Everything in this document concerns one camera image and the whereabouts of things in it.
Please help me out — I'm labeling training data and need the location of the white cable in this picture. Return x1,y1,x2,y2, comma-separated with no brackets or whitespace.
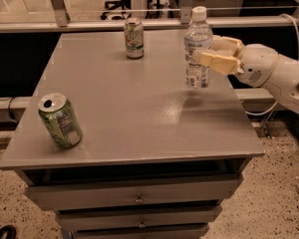
244,13,299,118

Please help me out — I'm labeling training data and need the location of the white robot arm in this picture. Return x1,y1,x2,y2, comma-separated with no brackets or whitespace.
192,35,299,115

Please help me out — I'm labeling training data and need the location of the middle grey drawer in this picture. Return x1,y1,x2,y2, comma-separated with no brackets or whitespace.
56,204,222,231

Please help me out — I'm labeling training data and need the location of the clear plastic water bottle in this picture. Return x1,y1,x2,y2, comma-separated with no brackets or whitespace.
184,6,213,88

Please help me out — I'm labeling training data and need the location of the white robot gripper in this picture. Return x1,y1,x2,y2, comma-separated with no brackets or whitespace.
197,35,278,88

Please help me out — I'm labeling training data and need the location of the grey drawer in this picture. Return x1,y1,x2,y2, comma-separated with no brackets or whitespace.
74,224,208,239
56,204,222,231
25,174,243,210

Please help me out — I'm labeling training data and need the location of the grey drawer cabinet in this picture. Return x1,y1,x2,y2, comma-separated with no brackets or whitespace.
0,29,266,239

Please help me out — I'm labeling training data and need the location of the bottom grey drawer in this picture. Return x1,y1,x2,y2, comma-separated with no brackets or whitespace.
74,224,208,239

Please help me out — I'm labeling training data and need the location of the black shoe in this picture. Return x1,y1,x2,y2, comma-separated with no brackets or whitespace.
0,225,16,239

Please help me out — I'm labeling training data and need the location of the metal railing frame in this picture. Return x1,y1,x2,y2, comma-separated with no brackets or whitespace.
0,0,299,33

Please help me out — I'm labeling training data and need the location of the black office chair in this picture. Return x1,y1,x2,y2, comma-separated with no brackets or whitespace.
101,0,131,20

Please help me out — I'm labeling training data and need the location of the white green soda can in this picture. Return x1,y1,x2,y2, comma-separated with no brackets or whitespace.
124,17,144,59

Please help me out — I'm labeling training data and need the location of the top grey drawer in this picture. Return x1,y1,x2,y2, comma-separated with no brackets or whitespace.
25,174,243,210

